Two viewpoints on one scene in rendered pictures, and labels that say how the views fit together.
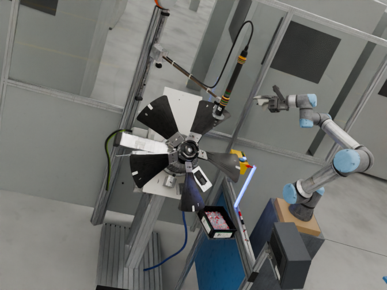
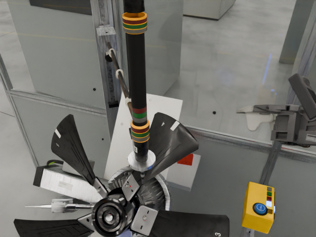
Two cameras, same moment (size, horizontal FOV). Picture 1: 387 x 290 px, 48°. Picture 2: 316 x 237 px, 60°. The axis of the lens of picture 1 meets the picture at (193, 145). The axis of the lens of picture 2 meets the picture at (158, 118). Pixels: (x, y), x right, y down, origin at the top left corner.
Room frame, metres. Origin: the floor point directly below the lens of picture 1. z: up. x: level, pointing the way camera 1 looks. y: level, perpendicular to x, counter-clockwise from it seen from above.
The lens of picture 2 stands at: (1.89, -0.39, 1.96)
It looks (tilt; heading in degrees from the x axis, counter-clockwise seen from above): 37 degrees down; 36
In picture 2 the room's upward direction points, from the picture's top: straight up
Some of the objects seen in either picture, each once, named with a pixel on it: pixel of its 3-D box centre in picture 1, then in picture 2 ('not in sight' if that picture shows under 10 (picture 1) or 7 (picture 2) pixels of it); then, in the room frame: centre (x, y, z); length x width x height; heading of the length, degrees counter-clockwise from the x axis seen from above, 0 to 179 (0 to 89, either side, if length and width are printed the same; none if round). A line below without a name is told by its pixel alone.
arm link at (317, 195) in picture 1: (311, 192); not in sight; (2.29, -0.76, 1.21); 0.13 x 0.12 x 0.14; 128
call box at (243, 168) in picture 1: (236, 162); (257, 207); (2.65, -0.33, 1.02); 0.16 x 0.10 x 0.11; 17
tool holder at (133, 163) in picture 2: (219, 108); (140, 144); (2.27, -0.06, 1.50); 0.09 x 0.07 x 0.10; 52
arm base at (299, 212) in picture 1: (303, 206); not in sight; (2.29, -0.77, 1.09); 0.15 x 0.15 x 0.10
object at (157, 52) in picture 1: (158, 53); (106, 38); (2.65, 0.43, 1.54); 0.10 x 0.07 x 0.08; 52
